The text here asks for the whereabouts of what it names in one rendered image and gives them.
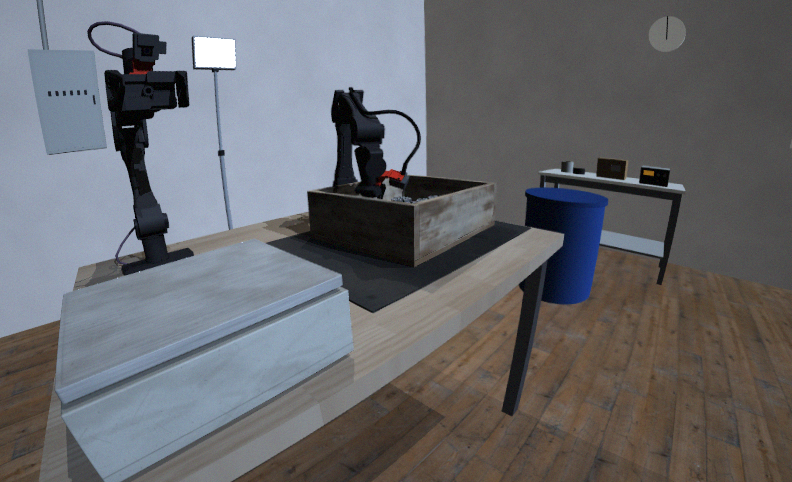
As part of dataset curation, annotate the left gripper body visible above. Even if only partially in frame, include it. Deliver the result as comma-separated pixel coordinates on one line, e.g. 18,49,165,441
355,167,405,198

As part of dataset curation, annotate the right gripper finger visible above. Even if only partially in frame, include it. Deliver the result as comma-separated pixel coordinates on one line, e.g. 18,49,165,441
176,71,189,108
104,70,125,111

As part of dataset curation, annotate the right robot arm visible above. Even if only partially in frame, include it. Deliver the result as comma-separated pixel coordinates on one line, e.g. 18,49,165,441
110,33,194,275

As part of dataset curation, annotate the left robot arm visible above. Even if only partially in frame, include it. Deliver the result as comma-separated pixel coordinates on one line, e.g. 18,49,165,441
331,90,387,186

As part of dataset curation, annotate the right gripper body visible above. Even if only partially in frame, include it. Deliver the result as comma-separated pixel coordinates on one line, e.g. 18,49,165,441
121,58,177,112

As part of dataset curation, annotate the grey bench scale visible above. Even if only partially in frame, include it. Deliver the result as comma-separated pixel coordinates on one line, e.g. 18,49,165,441
55,239,354,482

